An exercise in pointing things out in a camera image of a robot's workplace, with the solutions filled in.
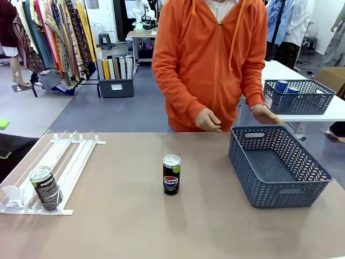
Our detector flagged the black Pepsi can logo side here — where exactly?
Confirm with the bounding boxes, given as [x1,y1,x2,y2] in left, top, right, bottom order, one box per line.
[162,154,182,197]

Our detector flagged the blue plastic woven-pattern basket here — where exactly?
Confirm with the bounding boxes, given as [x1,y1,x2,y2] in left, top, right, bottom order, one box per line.
[228,125,334,209]

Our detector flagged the blue plastic basket with sticker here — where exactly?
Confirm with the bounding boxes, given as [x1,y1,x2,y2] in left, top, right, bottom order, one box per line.
[263,79,337,115]

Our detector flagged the person's right forearm orange sleeve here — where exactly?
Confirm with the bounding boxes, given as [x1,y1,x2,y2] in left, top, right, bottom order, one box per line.
[164,86,206,128]

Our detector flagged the person's left forearm orange sleeve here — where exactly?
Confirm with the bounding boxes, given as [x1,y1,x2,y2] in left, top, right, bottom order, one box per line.
[240,69,265,109]

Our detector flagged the white can dispenser rack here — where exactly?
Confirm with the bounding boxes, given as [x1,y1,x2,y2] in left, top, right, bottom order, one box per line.
[0,130,107,216]

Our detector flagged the person's right hand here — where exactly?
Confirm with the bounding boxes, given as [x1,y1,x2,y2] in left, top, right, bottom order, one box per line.
[195,107,224,133]

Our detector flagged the person's left hand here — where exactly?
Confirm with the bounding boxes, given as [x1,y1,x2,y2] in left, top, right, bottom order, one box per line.
[251,104,285,126]

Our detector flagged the mannequin legs with stand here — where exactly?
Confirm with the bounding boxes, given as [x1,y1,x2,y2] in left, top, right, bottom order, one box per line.
[10,55,33,93]

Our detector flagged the pile of folded fabrics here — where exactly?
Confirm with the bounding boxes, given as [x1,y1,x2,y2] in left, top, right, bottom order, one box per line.
[37,69,79,96]

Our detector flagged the brown patterned garment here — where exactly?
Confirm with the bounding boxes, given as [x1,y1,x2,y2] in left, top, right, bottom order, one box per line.
[12,15,47,74]

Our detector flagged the black Pepsi can text side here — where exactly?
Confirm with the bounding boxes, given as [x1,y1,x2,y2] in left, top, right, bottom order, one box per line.
[29,166,64,212]

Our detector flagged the teal hanging garment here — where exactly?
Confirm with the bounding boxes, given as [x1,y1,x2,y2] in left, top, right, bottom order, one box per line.
[23,0,55,69]

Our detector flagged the orange hanging garment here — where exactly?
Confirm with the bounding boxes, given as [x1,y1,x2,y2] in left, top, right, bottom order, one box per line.
[50,31,65,79]

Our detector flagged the striped patterned hanging garment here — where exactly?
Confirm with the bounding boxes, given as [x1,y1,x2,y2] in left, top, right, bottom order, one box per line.
[44,10,81,83]

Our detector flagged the maroon garment on mannequin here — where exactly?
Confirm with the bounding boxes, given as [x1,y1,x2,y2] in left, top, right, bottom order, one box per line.
[0,0,18,48]

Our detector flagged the dark patterned hanging garment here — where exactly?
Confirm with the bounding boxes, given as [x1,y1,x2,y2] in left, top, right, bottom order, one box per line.
[63,0,94,79]

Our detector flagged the yellow fabric roll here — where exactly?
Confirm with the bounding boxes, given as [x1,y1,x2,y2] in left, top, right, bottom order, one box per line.
[102,58,111,80]

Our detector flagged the grey plastic storage bin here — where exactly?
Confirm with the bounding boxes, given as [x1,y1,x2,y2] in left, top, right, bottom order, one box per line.
[97,72,135,99]

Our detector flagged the yellow hanging garment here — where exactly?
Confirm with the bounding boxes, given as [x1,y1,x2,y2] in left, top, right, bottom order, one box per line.
[75,1,97,64]

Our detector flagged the white fabric roll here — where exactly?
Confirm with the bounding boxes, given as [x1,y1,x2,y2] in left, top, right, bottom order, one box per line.
[107,58,116,80]
[125,56,134,79]

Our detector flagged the brown fabric roll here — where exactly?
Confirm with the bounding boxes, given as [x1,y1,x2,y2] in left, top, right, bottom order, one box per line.
[112,57,121,80]

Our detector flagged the white air purifier unit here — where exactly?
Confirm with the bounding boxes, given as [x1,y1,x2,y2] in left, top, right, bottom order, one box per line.
[89,23,103,49]

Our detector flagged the grey plastic stool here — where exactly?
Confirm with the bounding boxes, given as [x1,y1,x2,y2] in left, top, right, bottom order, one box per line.
[98,32,113,51]

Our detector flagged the light grey fabric roll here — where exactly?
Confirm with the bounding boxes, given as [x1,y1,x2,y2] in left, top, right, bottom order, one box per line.
[119,56,127,80]

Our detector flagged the grey background work table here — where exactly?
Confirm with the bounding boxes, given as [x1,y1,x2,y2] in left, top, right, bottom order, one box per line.
[126,30,160,67]

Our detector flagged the person in orange hoodie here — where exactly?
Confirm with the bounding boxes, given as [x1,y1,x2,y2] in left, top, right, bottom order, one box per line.
[151,0,268,133]

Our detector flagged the black stand pole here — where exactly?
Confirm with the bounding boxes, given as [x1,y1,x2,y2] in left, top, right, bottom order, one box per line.
[268,0,287,62]

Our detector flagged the dark patterned skirt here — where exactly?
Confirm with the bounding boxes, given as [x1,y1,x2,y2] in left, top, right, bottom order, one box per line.
[277,42,301,69]

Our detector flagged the white hanging garment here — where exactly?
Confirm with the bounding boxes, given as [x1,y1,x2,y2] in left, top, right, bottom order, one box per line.
[282,0,315,46]

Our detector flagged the dark stool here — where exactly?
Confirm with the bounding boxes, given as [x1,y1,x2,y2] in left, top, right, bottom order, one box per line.
[301,34,319,56]

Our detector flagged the white folding table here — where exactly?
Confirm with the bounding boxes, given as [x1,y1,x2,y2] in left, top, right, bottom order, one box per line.
[263,59,345,141]

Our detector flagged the brown cardboard box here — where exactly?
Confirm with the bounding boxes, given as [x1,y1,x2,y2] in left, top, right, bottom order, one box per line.
[314,66,345,100]

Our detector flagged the bystander foot white shoe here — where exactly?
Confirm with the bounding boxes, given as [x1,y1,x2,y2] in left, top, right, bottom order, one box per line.
[326,121,345,144]

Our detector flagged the mannequin in grey dress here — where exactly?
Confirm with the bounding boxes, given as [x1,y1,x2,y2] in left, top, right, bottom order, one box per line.
[322,5,345,68]

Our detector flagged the black clothes rack frame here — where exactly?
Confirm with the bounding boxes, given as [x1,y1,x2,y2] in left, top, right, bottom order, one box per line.
[29,0,102,99]

